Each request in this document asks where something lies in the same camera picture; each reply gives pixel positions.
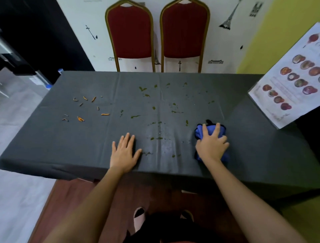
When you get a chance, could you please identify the pink slipper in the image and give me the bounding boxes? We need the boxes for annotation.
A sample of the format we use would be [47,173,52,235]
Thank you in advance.
[180,210,194,223]
[133,207,146,233]

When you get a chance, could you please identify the scattered green food scraps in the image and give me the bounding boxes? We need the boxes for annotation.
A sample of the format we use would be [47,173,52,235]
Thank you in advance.
[119,82,216,159]

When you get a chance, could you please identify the person's right forearm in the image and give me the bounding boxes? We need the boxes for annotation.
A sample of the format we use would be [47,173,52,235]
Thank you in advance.
[205,158,308,243]

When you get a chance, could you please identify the scattered orange food scraps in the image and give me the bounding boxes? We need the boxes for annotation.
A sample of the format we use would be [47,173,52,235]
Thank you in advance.
[62,96,111,123]

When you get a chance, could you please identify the person's left forearm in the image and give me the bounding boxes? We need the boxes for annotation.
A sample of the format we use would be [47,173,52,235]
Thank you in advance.
[42,166,125,243]

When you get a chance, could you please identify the red chair with gold frame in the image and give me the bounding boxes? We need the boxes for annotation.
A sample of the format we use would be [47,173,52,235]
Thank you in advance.
[105,0,156,73]
[160,0,211,73]

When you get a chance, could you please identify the person's right hand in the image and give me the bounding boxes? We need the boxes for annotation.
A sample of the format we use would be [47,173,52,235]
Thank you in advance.
[195,122,230,164]

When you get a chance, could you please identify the person's left hand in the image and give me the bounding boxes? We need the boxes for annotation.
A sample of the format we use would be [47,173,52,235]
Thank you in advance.
[110,133,142,174]

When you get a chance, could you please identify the person's black clothing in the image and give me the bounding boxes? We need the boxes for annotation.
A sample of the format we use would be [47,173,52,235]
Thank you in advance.
[124,212,247,243]

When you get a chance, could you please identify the white picture menu sheet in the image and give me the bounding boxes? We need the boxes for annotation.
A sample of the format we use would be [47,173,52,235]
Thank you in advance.
[248,22,320,130]

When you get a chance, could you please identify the silver metal stand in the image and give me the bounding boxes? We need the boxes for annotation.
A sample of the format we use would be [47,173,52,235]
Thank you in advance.
[0,28,52,98]

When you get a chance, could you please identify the dark grey tablecloth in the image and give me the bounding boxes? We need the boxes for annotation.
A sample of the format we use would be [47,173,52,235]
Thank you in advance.
[0,71,320,201]

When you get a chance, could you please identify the blue cleaning cloth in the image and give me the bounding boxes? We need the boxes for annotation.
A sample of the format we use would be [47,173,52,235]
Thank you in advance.
[194,120,231,165]

